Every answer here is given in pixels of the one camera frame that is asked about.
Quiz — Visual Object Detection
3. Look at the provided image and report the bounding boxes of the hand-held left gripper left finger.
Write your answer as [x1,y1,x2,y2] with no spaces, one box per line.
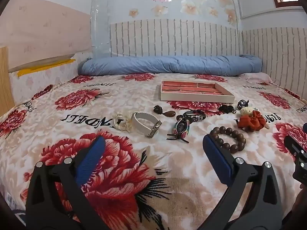
[25,135,107,230]

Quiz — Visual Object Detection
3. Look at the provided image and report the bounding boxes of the cream jewelry tray red lining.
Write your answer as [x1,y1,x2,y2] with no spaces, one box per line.
[160,80,236,102]

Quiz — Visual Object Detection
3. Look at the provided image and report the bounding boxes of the yellow tape strip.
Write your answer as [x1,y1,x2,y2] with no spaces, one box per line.
[17,59,76,77]

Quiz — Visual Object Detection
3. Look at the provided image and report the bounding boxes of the brown knotted cord wooden pendant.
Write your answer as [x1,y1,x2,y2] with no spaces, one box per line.
[153,105,176,118]

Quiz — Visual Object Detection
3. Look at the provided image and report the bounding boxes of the flower wall decals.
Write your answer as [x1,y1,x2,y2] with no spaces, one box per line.
[128,0,238,25]

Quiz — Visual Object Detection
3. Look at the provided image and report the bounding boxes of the white flower scrunchie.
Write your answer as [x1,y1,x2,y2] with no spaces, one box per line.
[112,111,135,133]

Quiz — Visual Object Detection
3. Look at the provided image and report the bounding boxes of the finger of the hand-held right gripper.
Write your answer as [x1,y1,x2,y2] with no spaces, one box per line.
[284,135,307,160]

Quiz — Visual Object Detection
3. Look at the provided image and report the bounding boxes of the red floral printed blanket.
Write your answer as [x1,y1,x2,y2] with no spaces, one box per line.
[0,73,307,230]

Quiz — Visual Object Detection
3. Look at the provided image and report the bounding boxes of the brown wooden bead bracelet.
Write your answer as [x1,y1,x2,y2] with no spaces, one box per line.
[209,126,247,154]

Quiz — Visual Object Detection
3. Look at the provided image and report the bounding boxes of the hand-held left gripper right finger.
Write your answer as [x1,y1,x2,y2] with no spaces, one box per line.
[202,134,285,230]

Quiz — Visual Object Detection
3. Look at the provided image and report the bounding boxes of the white leather bracelet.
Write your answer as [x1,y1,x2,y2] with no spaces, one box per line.
[132,111,163,139]

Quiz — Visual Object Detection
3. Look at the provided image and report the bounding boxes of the rolled blue duvet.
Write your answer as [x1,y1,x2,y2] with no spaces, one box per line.
[78,55,262,77]

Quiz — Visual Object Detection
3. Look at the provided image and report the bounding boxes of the clear plastic sheet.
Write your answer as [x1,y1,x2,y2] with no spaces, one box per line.
[90,0,112,58]

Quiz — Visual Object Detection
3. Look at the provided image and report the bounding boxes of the pink pillow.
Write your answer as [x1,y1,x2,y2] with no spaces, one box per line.
[240,72,273,85]

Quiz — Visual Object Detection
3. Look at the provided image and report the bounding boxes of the black braided cord bracelet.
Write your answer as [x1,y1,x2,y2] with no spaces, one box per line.
[176,110,207,123]

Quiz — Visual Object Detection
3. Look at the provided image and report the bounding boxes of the floral hair claw clip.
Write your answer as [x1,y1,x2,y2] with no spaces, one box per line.
[167,119,191,144]

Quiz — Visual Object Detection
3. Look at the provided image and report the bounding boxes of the wooden bed board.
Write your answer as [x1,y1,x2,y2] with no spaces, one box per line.
[0,46,15,117]

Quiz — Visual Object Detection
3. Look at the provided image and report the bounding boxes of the orange scrunchie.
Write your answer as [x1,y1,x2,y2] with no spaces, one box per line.
[236,110,270,132]

